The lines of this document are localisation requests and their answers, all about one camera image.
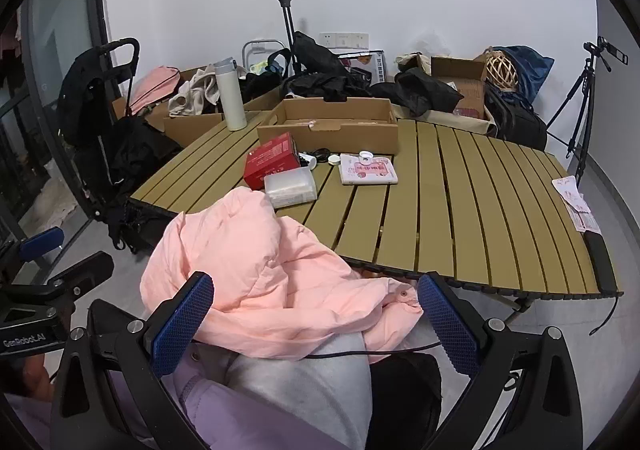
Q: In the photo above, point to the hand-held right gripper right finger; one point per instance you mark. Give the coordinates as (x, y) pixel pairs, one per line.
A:
(447, 325)

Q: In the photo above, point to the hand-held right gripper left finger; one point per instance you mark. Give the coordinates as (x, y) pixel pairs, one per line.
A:
(182, 325)

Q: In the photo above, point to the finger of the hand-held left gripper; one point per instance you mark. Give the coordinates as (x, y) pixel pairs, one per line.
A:
(42, 242)
(80, 272)

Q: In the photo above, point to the white pink printed box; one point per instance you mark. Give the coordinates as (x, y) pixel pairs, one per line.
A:
(370, 173)

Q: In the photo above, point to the translucent plastic box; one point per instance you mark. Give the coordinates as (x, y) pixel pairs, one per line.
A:
(290, 187)

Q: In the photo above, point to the red box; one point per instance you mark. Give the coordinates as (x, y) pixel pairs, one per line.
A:
(267, 163)

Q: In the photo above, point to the white charger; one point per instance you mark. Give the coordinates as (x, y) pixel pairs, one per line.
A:
(306, 162)

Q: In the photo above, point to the shallow cardboard box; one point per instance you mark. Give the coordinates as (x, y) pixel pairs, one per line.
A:
(345, 133)

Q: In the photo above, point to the person's left forearm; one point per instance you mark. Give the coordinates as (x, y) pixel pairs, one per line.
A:
(25, 422)

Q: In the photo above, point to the person's left hand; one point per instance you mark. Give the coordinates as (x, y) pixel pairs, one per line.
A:
(32, 377)

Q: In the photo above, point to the pink puffer jacket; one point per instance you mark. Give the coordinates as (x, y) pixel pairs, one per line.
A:
(280, 270)

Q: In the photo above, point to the person's grey trouser leg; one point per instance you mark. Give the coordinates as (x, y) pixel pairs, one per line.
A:
(305, 390)

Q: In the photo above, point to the flat black case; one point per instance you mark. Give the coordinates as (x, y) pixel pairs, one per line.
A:
(600, 260)

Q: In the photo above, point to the black stroller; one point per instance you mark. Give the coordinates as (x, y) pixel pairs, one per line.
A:
(85, 80)

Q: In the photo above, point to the printed paper slips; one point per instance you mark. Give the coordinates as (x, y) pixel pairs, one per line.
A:
(575, 202)

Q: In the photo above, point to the large cardboard box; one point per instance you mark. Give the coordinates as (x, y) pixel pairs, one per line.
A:
(192, 130)

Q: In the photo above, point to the pink bag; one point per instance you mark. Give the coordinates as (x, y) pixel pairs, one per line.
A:
(152, 85)

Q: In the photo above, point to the beige cloth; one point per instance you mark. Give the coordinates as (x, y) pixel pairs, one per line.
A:
(192, 93)

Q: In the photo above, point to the black backpack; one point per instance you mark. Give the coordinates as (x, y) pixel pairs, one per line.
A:
(515, 123)

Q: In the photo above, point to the glass sliding door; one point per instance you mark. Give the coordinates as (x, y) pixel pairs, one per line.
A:
(65, 30)

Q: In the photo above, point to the white thermos bottle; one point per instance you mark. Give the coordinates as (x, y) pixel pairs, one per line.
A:
(231, 95)

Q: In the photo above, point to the black jacket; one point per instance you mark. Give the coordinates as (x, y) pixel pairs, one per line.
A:
(420, 90)

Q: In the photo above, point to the open cardboard box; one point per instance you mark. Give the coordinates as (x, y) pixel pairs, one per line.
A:
(462, 73)

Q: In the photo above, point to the beige tote bag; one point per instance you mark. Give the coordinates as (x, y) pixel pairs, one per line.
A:
(412, 61)

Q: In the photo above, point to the pile of black clothes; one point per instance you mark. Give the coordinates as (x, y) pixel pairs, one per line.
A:
(325, 85)

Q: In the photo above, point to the yellow green cloth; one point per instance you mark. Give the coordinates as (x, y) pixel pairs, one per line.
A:
(260, 66)

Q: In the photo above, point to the blue bag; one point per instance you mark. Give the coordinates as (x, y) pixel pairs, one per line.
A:
(532, 65)

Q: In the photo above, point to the printed product box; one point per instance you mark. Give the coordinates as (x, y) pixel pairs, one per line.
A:
(362, 63)

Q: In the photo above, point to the black fabric bag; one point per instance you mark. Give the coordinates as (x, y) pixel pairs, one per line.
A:
(312, 55)

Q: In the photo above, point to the black camera tripod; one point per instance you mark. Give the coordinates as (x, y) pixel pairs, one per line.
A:
(582, 90)

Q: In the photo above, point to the white metal stool frame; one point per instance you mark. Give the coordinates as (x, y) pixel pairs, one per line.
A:
(260, 44)

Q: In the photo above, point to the white wall sockets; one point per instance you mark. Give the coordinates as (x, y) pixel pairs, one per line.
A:
(345, 40)

